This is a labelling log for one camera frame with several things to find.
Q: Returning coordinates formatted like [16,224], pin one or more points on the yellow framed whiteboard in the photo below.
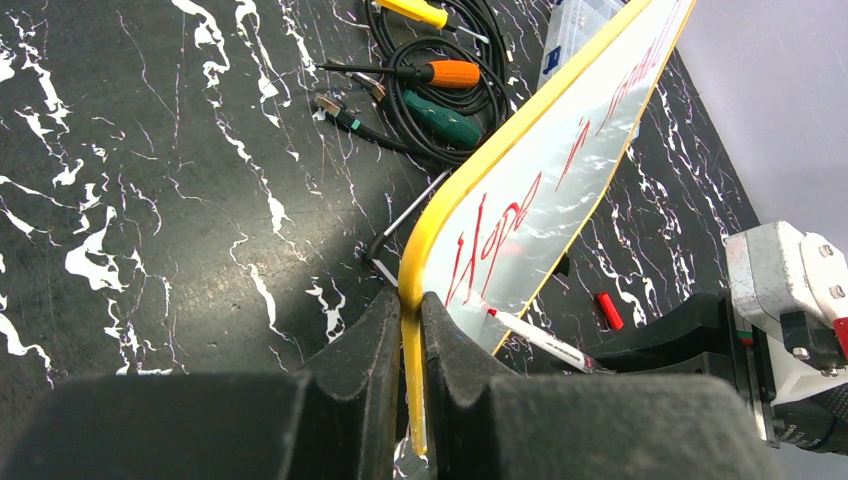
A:
[493,233]

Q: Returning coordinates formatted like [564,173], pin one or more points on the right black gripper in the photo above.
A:
[797,379]

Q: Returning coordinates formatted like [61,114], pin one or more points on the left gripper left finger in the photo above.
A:
[333,418]

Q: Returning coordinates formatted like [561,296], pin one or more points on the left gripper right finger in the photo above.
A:
[487,422]

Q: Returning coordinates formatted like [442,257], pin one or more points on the green handled screwdriver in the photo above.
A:
[446,124]

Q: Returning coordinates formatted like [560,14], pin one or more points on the yellow handled screwdriver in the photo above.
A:
[422,11]

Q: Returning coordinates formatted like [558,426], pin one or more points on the orange handled screwdriver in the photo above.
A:
[451,74]

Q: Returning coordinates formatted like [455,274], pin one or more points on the clear plastic screw box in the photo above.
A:
[572,24]

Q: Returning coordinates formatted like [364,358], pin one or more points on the red marker cap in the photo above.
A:
[610,312]

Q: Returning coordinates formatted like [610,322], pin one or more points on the red whiteboard marker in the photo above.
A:
[559,349]

